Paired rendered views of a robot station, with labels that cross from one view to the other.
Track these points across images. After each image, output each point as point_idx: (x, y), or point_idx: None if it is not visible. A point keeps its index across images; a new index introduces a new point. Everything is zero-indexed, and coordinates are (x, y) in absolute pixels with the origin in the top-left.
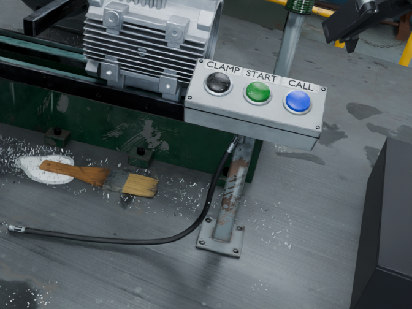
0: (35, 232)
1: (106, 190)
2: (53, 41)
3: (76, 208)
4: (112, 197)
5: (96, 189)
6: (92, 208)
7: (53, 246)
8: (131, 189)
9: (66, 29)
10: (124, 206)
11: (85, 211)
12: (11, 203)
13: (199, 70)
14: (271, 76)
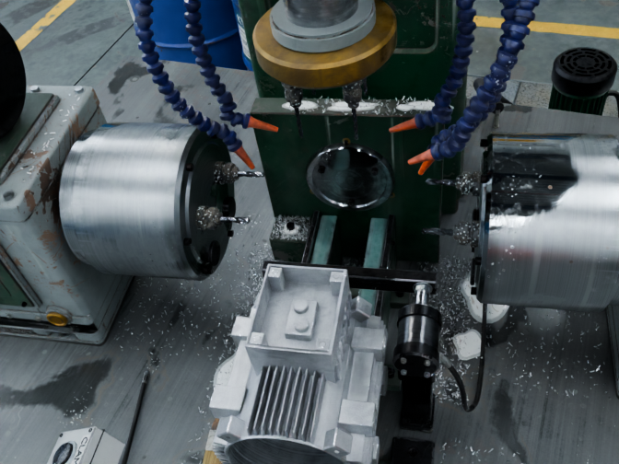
0: (139, 391)
1: (207, 436)
2: (377, 294)
3: (179, 415)
4: (197, 444)
5: (208, 426)
6: (179, 429)
7: (130, 410)
8: (205, 458)
9: None
10: (183, 458)
11: (174, 423)
12: (183, 363)
13: (82, 433)
14: None
